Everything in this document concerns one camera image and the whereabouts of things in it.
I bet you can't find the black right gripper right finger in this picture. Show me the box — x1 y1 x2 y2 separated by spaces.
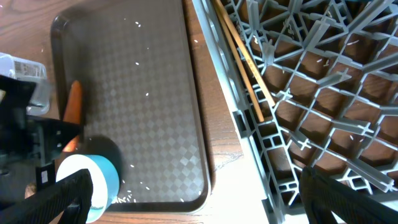
299 167 397 223

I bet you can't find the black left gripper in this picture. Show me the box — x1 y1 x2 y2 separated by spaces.
1 75 81 199

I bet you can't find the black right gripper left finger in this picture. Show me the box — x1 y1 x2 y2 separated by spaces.
1 169 93 224

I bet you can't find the orange carrot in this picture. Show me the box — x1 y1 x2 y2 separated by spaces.
63 80 83 152

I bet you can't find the light blue rice bowl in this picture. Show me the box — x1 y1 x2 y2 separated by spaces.
56 154 119 223

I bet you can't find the grey dishwasher rack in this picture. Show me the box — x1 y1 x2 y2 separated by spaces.
193 0 397 223

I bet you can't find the clear plastic bin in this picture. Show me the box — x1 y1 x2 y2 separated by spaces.
1 53 52 116

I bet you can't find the dark brown serving tray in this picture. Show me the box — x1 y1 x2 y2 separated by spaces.
50 0 211 213

